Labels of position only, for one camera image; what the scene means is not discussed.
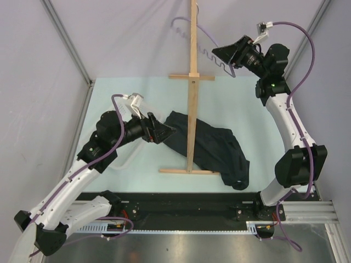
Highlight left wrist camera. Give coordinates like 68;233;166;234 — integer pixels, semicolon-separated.
124;93;144;119

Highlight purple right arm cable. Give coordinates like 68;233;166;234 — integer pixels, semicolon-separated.
270;21;318;253

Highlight dark green shorts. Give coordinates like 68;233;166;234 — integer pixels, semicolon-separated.
164;111;250;190

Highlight white plastic basket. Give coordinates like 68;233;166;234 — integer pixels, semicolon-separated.
109;97;165;172

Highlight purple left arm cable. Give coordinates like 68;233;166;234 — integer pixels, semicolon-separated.
29;93;143;257

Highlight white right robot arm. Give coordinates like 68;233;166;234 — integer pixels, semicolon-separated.
194;36;327;220

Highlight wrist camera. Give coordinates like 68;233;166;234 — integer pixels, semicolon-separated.
124;93;144;119
253;21;273;45

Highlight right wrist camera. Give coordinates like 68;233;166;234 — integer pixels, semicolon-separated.
253;21;273;45

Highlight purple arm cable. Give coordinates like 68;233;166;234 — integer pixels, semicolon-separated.
270;21;318;253
29;93;143;257

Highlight wooden hanger stand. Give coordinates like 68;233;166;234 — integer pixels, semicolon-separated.
158;0;220;175

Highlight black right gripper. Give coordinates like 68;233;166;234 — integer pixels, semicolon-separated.
211;36;268;79

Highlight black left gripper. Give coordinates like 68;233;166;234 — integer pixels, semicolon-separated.
111;108;176;149

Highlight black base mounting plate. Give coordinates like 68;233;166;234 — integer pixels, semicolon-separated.
73;191;320;239

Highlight purple wire hanger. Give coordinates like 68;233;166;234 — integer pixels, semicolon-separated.
171;0;237;79

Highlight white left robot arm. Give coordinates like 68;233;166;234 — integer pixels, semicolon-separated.
14;110;176;256

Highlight white slotted cable duct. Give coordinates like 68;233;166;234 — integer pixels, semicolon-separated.
74;221;275;237

